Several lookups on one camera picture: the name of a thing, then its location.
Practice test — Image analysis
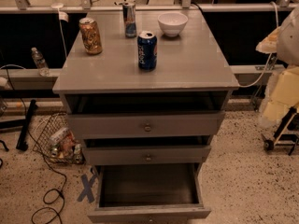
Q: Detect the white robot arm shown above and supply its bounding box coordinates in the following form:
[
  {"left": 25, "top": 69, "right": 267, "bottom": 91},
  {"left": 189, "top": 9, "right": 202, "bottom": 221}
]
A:
[{"left": 256, "top": 6, "right": 299, "bottom": 66}]

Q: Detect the grey drawer cabinet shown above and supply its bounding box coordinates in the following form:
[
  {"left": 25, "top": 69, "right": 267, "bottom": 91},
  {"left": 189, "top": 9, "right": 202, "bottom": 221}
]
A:
[{"left": 51, "top": 8, "right": 241, "bottom": 166}]

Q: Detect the grey top drawer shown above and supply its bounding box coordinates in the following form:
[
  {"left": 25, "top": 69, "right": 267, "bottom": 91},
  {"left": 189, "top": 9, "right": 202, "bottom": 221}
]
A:
[{"left": 67, "top": 111, "right": 224, "bottom": 139}]

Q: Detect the grey middle drawer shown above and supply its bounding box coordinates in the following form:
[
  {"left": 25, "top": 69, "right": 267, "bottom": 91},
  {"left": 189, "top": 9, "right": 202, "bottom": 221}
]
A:
[{"left": 83, "top": 145, "right": 210, "bottom": 165}]

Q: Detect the blue Pepsi can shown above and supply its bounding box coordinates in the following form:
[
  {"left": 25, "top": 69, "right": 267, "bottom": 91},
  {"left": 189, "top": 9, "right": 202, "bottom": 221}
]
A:
[{"left": 137, "top": 31, "right": 157, "bottom": 71}]

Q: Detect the white bowl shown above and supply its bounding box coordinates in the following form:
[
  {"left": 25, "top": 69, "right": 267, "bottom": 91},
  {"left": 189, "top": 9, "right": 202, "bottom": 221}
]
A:
[{"left": 158, "top": 12, "right": 189, "bottom": 37}]

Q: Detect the gold soda can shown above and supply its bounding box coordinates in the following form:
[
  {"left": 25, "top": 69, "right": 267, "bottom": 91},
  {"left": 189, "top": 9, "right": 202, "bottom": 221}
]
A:
[{"left": 78, "top": 17, "right": 103, "bottom": 55}]

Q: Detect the silver blue energy drink can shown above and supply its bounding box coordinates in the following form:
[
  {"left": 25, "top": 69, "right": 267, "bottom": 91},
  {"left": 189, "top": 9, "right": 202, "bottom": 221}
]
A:
[{"left": 122, "top": 2, "right": 136, "bottom": 38}]

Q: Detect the blue tape cross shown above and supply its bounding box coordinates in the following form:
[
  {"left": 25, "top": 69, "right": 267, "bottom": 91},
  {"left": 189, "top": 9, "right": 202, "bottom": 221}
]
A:
[{"left": 77, "top": 175, "right": 96, "bottom": 203}]

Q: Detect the clear plastic water bottle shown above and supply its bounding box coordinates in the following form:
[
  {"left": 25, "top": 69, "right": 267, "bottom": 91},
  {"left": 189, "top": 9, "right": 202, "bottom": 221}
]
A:
[{"left": 31, "top": 48, "right": 50, "bottom": 77}]

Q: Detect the black stand leg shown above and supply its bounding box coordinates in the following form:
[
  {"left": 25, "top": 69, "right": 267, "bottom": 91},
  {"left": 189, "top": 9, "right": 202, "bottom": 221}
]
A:
[{"left": 16, "top": 100, "right": 37, "bottom": 151}]

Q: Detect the wire basket with items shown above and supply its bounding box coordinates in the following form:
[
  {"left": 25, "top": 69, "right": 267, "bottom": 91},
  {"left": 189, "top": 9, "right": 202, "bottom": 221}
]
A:
[{"left": 34, "top": 112, "right": 84, "bottom": 164}]

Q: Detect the black floor cable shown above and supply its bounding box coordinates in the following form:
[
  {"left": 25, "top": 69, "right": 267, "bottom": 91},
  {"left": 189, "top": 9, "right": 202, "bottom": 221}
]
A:
[{"left": 0, "top": 63, "right": 68, "bottom": 224}]

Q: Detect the white cable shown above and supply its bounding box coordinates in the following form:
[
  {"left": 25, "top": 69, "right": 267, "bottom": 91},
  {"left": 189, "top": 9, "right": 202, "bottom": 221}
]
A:
[{"left": 236, "top": 1, "right": 280, "bottom": 89}]

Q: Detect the metal railing frame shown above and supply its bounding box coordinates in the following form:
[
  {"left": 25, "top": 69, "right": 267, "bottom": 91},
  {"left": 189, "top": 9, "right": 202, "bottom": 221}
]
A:
[{"left": 0, "top": 0, "right": 299, "bottom": 91}]

